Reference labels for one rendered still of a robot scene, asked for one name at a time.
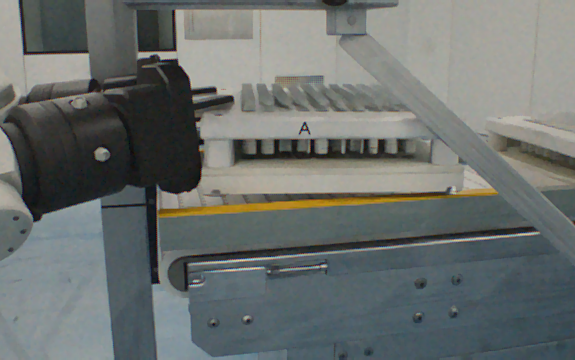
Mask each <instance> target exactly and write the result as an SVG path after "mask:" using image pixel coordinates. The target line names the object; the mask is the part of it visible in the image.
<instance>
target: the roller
mask: <svg viewBox="0 0 575 360"><path fill-rule="evenodd" d="M194 257H201V255H189V256H181V257H179V258H176V259H175V260H174V261H172V262H171V263H172V264H171V265H170V267H169V269H168V278H169V281H170V283H171V285H172V286H173V287H174V288H175V289H177V290H179V291H182V292H189V289H188V286H189V280H188V269H187V266H186V260H187V259H188V258H194Z"/></svg>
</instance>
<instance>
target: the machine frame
mask: <svg viewBox="0 0 575 360"><path fill-rule="evenodd" d="M85 4H86V16H87V21H86V28H87V39H88V51H89V64H90V76H91V78H95V79H96V81H97V82H98V84H99V86H100V88H101V90H102V85H103V81H104V80H105V79H106V78H108V77H111V76H119V75H129V74H130V73H136V61H137V60H138V44H137V28H136V16H137V11H136V10H131V9H130V8H129V7H128V6H127V5H126V4H125V3H124V2H122V0H85ZM100 206H101V208H100V210H101V222H102V234H103V246H104V258H105V270H106V282H107V295H108V298H109V307H110V319H111V331H112V343H113V355H114V360H157V350H156V334H155V319H154V303H153V287H152V284H151V270H150V254H149V240H148V238H147V221H146V205H145V189H144V188H141V189H138V188H135V187H131V186H128V185H127V186H126V188H125V189H124V190H123V191H122V192H121V193H118V194H115V195H111V196H108V197H104V198H101V199H100Z"/></svg>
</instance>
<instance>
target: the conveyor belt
mask: <svg viewBox="0 0 575 360"><path fill-rule="evenodd" d="M463 167H464V172H463V173H464V182H463V190H473V189H489V188H492V187H491V186H490V185H489V184H488V183H487V182H485V181H484V180H483V179H482V178H481V177H480V176H479V175H478V174H477V173H476V172H475V171H474V170H472V169H471V168H470V167H469V166H468V165H464V166H463ZM412 193H428V192H373V193H299V194H230V195H228V196H223V197H207V196H203V195H202V194H201V180H200V182H199V184H198V186H197V187H196V189H193V190H192V191H191V192H189V193H187V192H184V193H181V194H178V195H174V194H170V193H166V192H162V191H161V190H159V192H158V194H157V199H156V204H157V210H162V209H178V208H193V207H209V206H224V205H241V204H256V203H272V202H287V201H303V200H318V199H334V198H350V197H366V196H381V195H397V194H412ZM568 219H569V220H570V221H571V222H572V223H575V217H570V218H568ZM530 226H532V225H531V223H530V222H529V221H522V222H510V223H498V224H486V225H483V226H473V227H461V228H448V229H437V230H424V231H412V232H399V233H387V234H374V235H362V236H349V237H335V238H323V239H310V240H298V241H285V242H273V243H260V244H248V245H235V246H222V247H209V248H197V249H184V250H172V251H160V250H159V232H158V215H157V252H158V261H159V280H160V283H161V285H162V287H163V288H164V289H165V290H166V291H167V292H168V293H169V294H171V295H173V296H175V297H178V298H189V292H182V291H179V290H177V289H175V288H174V287H173V286H172V285H171V283H170V281H169V278H168V269H169V267H170V265H171V264H172V263H171V262H172V261H174V260H175V259H176V258H179V257H181V256H189V255H201V257H206V256H218V255H221V254H219V253H226V252H239V251H251V250H263V249H275V248H287V247H299V246H312V245H324V244H336V243H348V242H361V241H373V240H386V239H398V238H410V237H422V236H434V235H445V234H458V233H470V232H481V231H482V230H494V229H505V228H517V227H530Z"/></svg>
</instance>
